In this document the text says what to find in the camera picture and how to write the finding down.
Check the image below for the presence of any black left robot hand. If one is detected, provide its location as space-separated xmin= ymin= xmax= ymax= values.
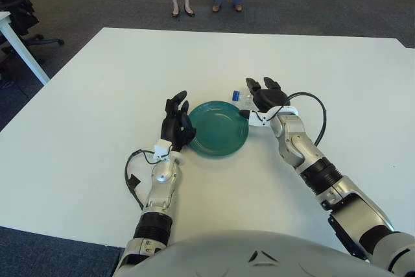
xmin=160 ymin=90 xmax=197 ymax=153

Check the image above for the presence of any green round plate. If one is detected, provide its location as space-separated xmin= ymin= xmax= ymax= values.
xmin=186 ymin=101 xmax=250 ymax=161

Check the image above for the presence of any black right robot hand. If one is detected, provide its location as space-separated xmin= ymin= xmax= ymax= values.
xmin=239 ymin=77 xmax=289 ymax=118

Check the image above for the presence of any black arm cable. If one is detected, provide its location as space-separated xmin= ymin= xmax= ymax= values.
xmin=124 ymin=149 xmax=156 ymax=210
xmin=287 ymin=91 xmax=327 ymax=147

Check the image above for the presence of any clear bottle with blue cap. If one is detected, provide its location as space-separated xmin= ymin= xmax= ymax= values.
xmin=231 ymin=90 xmax=257 ymax=111

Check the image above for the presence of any white side desk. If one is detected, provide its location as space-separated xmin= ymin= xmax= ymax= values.
xmin=0 ymin=10 xmax=51 ymax=86

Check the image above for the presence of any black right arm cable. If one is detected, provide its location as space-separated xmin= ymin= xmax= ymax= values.
xmin=287 ymin=91 xmax=327 ymax=147

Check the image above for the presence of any grey robot torso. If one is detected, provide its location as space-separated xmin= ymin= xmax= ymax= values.
xmin=118 ymin=230 xmax=396 ymax=277

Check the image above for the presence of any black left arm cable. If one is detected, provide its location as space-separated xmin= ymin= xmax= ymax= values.
xmin=124 ymin=149 xmax=156 ymax=210

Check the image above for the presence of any black office chair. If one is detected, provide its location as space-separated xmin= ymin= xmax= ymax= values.
xmin=0 ymin=0 xmax=65 ymax=73

